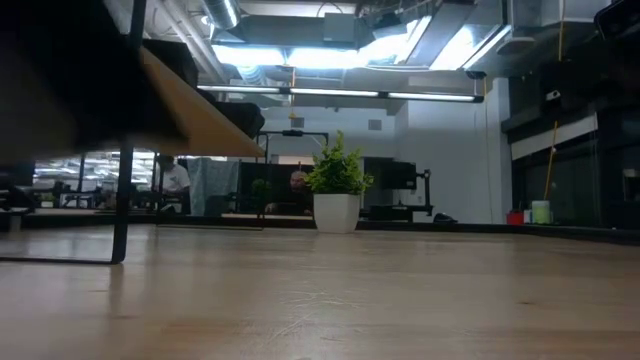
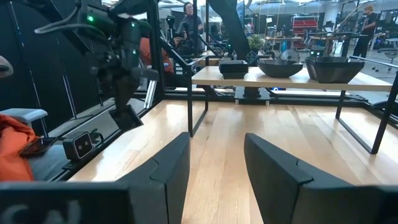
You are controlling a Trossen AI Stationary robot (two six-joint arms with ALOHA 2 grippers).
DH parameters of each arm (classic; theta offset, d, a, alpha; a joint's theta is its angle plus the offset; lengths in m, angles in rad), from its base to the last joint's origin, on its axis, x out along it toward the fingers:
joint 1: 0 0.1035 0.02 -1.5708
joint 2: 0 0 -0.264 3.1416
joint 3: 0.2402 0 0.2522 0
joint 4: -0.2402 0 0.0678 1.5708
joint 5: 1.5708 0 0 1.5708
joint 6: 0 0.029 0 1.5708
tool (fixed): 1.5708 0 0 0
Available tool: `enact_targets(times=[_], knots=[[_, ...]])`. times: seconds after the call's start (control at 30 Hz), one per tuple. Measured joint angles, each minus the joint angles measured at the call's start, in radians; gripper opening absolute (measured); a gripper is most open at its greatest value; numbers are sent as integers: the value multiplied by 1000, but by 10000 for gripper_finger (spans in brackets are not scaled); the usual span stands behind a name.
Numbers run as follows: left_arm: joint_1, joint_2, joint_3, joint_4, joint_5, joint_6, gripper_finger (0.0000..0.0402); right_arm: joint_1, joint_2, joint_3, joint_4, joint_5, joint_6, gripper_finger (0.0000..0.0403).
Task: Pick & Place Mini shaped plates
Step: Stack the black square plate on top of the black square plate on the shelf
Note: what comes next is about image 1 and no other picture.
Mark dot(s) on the black square wavy mini bowl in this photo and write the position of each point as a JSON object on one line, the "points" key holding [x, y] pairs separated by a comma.
{"points": [[245, 117]]}

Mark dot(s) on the black square mini plate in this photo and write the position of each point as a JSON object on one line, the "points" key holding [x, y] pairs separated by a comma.
{"points": [[170, 60]]}

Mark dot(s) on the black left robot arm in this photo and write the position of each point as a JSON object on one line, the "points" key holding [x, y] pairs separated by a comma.
{"points": [[75, 75]]}

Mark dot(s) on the green plant white pot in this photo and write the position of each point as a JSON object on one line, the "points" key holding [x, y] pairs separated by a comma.
{"points": [[337, 170]]}

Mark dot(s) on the person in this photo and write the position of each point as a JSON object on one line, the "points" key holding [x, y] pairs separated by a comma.
{"points": [[295, 190], [172, 177]]}

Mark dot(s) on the black monitor on stand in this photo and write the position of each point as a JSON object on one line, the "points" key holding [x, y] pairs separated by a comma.
{"points": [[397, 175]]}

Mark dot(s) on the long ceiling light bar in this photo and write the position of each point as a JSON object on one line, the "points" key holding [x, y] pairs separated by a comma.
{"points": [[335, 92]]}

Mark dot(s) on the grey fabric panel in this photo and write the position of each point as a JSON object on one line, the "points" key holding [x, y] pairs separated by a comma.
{"points": [[215, 182]]}

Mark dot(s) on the red plastic box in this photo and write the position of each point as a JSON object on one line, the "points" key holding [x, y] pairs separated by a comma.
{"points": [[515, 217]]}

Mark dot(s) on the black gantry frame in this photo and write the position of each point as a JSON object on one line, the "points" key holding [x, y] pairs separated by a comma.
{"points": [[292, 133]]}

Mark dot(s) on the grey wall vent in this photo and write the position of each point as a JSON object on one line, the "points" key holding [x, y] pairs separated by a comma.
{"points": [[297, 122], [375, 124]]}

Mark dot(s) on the wooden shelf black metal frame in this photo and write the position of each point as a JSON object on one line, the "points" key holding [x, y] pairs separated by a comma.
{"points": [[210, 130]]}

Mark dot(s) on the silver ceiling air duct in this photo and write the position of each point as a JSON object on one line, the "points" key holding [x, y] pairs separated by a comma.
{"points": [[222, 12]]}

